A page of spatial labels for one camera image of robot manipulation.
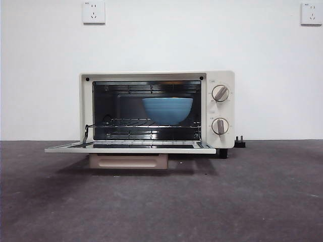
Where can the blue ribbed bowl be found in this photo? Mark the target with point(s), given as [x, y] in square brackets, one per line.
[167, 111]

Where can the white glass oven door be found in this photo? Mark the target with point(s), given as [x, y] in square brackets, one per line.
[126, 150]

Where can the timer oven knob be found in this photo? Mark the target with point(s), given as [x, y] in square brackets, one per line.
[220, 126]

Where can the white toaster oven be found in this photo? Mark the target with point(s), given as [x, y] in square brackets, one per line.
[219, 146]

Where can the large-marked temperature oven knob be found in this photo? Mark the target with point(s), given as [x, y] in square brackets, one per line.
[220, 93]

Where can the white wall socket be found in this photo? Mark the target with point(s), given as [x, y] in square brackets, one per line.
[94, 12]
[312, 14]

